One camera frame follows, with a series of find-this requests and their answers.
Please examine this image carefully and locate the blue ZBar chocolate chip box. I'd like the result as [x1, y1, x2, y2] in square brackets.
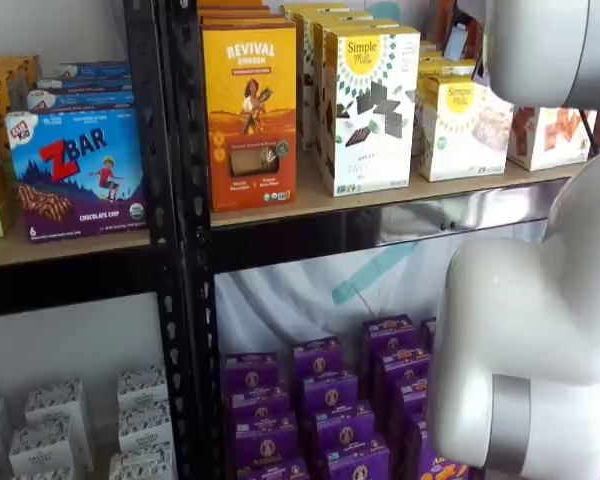
[35, 75, 134, 95]
[5, 107, 148, 243]
[27, 89, 135, 115]
[57, 60, 131, 80]

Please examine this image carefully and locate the orange pretzel crackers box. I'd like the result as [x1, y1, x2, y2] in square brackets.
[505, 102, 600, 172]

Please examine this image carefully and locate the black metal shelf rack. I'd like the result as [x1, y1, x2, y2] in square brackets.
[0, 0, 184, 480]
[165, 0, 589, 480]

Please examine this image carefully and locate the orange chocolate chip cookie box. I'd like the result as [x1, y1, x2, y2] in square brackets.
[0, 54, 42, 151]

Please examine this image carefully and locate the orange Revival snack box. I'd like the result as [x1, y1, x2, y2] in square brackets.
[202, 25, 298, 212]
[198, 5, 285, 20]
[199, 14, 287, 30]

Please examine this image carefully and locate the Sweet Thins mint chocolate box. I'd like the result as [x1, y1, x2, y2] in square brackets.
[279, 2, 351, 15]
[322, 25, 422, 198]
[311, 18, 401, 174]
[299, 9, 376, 154]

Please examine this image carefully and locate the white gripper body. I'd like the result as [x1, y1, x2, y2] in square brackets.
[443, 22, 481, 62]

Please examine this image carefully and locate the purple Annie's box orange label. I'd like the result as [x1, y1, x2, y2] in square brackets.
[402, 414, 470, 480]

